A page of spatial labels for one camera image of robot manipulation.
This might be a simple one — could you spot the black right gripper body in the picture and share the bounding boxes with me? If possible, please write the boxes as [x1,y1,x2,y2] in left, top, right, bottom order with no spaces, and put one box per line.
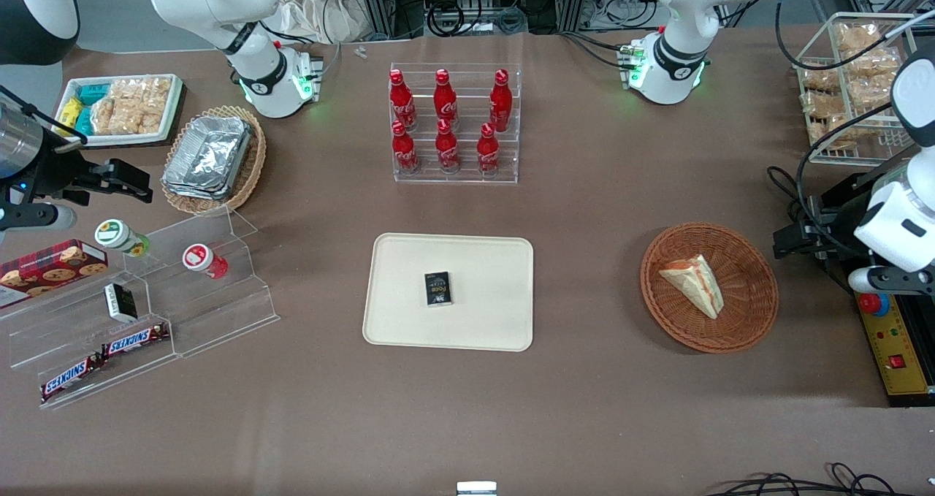
[29,134,115,206]

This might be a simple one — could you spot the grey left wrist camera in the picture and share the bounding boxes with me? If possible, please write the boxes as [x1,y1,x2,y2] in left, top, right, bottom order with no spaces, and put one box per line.
[849,264,935,297]

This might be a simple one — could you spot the snickers chocolate bar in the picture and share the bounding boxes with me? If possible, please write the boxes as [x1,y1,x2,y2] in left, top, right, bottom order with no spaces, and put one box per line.
[40,355,107,402]
[101,323,170,358]

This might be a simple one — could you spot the clear rice cracker pack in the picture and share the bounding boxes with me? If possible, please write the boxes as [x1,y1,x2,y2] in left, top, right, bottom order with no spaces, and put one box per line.
[110,78,172,107]
[115,102,166,136]
[91,98,118,136]

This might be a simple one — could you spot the oval tan wicker basket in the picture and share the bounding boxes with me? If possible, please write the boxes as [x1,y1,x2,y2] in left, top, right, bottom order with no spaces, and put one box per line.
[161,105,267,215]

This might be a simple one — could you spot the small black white box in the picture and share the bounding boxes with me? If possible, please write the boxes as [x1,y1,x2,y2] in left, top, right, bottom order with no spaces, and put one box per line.
[104,283,138,323]

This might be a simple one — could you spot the beige plastic tray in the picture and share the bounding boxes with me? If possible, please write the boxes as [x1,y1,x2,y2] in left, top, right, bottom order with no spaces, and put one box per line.
[363,233,535,352]

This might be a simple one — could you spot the triangle sandwich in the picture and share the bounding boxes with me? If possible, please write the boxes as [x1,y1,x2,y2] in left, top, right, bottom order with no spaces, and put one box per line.
[659,254,725,320]

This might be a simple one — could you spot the clear fried snack pack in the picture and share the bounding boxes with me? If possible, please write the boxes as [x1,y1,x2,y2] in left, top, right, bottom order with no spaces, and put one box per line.
[804,67,842,92]
[847,49,904,80]
[847,80,896,110]
[807,116,860,150]
[804,93,848,121]
[836,23,882,52]

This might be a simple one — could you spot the stacked aluminium foil trays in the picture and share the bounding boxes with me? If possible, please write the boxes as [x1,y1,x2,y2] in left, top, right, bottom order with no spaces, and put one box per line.
[162,115,253,201]

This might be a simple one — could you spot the beige cloth bag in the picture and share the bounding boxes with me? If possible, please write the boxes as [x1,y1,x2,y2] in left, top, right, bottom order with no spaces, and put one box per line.
[276,0,375,44]

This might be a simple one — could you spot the black appliance power cable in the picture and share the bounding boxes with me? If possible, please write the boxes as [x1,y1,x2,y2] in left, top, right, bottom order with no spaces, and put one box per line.
[767,166,813,226]

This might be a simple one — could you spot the black right arm base cable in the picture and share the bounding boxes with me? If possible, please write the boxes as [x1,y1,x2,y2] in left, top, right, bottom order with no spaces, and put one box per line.
[259,20,344,82]

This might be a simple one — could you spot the black tangled floor cables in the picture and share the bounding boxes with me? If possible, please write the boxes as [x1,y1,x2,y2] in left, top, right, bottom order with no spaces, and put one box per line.
[705,463,935,496]

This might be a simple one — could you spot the small black card box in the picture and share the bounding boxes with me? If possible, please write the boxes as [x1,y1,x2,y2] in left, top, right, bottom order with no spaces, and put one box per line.
[424,271,453,308]

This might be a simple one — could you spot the red cookie box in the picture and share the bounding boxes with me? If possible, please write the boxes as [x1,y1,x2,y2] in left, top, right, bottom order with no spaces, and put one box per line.
[0,240,109,308]

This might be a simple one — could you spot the white wire basket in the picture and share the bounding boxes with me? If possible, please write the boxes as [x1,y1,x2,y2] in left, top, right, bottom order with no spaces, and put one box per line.
[795,12,917,166]

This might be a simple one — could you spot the clear acrylic bottle rack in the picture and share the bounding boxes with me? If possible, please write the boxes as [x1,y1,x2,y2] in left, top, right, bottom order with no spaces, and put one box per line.
[389,63,521,184]

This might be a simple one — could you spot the black countertop appliance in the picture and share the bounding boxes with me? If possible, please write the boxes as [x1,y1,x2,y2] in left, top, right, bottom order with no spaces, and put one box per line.
[809,134,935,263]

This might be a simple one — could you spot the red cola bottle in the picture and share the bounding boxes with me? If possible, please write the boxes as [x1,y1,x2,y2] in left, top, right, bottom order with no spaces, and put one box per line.
[477,123,500,177]
[435,119,461,173]
[389,70,417,131]
[434,69,459,128]
[392,121,421,175]
[489,69,514,133]

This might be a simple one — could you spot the black left arm base cables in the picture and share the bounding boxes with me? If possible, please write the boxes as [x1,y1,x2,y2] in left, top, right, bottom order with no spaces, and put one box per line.
[559,31,630,70]

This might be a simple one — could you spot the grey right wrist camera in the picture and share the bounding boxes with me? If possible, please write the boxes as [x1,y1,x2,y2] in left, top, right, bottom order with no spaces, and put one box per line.
[0,202,77,233]

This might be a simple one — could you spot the white rectangular snack tray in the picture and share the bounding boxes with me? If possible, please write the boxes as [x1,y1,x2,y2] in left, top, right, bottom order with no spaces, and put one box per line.
[55,74,186,148]

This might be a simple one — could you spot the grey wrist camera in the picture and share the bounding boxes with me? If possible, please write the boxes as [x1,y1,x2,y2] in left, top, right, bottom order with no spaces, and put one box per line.
[849,264,935,297]
[0,202,77,233]

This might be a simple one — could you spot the green bottle sunflower lid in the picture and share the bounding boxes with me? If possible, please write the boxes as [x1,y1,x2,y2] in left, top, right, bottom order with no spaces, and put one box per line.
[95,219,151,257]

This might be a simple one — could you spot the yellow emergency stop control box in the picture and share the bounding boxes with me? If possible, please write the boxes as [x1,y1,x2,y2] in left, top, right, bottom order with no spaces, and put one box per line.
[853,290,935,408]

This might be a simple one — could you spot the clear acrylic stepped shelf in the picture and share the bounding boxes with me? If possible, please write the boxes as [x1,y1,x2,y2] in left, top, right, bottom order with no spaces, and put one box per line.
[0,205,281,411]

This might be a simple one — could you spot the round brown wicker basket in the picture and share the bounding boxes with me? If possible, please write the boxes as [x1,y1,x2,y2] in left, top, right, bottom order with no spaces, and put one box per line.
[641,223,779,354]

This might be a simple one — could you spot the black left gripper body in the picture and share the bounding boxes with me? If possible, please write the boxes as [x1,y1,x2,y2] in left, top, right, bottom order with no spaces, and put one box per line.
[799,214,867,264]

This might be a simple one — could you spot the coiled black cable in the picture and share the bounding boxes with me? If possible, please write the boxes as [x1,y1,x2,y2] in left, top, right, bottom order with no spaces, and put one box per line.
[426,3,477,39]

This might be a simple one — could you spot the red bottle white lid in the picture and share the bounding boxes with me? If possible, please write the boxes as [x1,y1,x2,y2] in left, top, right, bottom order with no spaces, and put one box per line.
[183,243,229,280]

